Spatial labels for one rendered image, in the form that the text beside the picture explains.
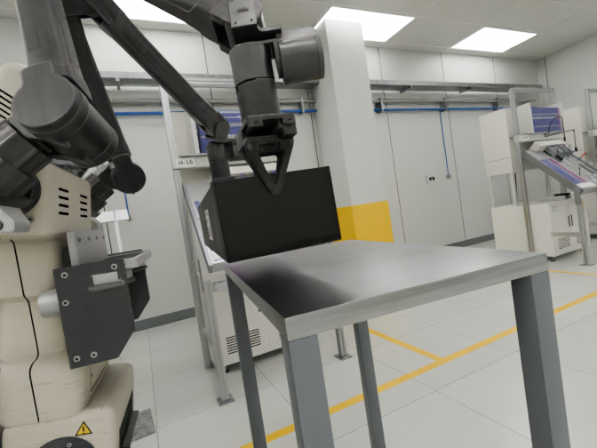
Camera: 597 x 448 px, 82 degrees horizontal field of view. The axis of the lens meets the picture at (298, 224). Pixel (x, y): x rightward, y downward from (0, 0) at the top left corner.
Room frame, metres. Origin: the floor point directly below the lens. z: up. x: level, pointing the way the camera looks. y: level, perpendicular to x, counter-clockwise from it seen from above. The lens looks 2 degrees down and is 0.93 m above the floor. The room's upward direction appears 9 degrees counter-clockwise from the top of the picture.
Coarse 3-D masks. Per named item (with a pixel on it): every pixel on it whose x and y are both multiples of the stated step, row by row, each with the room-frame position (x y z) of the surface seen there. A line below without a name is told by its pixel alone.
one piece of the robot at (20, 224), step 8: (0, 208) 0.42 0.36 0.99; (8, 208) 0.45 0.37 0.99; (0, 216) 0.42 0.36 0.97; (8, 216) 0.42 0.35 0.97; (16, 216) 0.45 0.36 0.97; (0, 224) 0.42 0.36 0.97; (8, 224) 0.42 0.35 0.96; (16, 224) 0.43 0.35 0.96; (24, 224) 0.45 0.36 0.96; (0, 232) 0.42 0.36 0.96; (8, 232) 0.42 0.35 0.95; (16, 232) 0.44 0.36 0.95; (24, 232) 0.46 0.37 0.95
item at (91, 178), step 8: (88, 176) 0.84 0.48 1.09; (96, 184) 0.83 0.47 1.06; (104, 184) 0.84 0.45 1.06; (96, 192) 0.83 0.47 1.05; (104, 192) 0.84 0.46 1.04; (112, 192) 0.87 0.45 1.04; (96, 200) 0.83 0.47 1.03; (104, 200) 0.86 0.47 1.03; (96, 208) 0.84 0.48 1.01; (96, 216) 0.89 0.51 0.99
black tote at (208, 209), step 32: (224, 192) 0.46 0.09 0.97; (256, 192) 0.48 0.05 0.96; (288, 192) 0.49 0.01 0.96; (320, 192) 0.51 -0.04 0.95; (224, 224) 0.46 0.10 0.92; (256, 224) 0.47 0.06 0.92; (288, 224) 0.49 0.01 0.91; (320, 224) 0.50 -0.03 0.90; (224, 256) 0.49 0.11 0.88; (256, 256) 0.47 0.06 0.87
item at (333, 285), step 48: (240, 288) 0.78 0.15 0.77; (288, 288) 0.58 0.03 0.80; (336, 288) 0.53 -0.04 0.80; (384, 288) 0.48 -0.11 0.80; (432, 288) 0.48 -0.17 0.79; (480, 288) 0.51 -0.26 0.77; (528, 288) 0.55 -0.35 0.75; (240, 336) 1.05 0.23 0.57; (288, 336) 0.42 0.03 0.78; (528, 336) 0.56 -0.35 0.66; (288, 384) 0.45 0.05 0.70; (528, 384) 0.57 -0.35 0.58
